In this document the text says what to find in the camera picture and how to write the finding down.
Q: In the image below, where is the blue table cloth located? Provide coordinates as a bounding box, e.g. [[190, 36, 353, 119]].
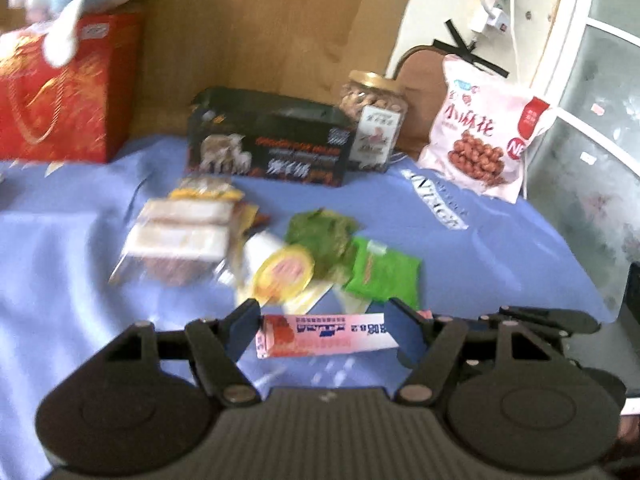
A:
[[1, 136, 613, 479]]

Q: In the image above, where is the white power adapter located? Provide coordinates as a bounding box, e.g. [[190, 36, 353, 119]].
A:
[[470, 0, 518, 53]]

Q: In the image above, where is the dark green snack packet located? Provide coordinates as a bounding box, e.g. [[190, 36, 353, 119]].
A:
[[285, 208, 360, 285]]

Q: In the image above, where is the pink snack bar packet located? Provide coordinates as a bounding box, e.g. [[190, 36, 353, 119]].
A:
[[256, 313, 398, 359]]

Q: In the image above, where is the nut jar gold lid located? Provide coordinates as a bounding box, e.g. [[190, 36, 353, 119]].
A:
[[337, 70, 408, 172]]

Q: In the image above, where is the red orange snack packet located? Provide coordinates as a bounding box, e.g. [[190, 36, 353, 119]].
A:
[[167, 174, 271, 237]]

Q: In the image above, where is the black cardboard box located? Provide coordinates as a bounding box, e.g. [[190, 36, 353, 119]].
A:
[[188, 87, 355, 186]]

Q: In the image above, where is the yellow jelly cup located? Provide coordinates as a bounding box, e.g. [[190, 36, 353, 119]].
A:
[[252, 245, 314, 304]]

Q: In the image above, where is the clear biscuit packet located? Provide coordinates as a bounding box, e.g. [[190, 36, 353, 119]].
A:
[[110, 198, 240, 286]]

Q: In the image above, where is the red gift bag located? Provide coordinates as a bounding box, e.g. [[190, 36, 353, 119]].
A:
[[1, 12, 143, 162]]

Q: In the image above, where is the white window frame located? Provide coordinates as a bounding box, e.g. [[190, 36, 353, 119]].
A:
[[527, 0, 639, 311]]

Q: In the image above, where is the pink snack bag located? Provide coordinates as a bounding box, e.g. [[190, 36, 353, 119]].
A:
[[418, 55, 556, 204]]

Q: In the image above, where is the wooden board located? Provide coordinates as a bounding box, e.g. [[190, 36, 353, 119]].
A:
[[0, 0, 424, 137]]

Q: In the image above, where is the brown chair back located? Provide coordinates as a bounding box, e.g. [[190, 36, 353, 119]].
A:
[[394, 46, 447, 160]]

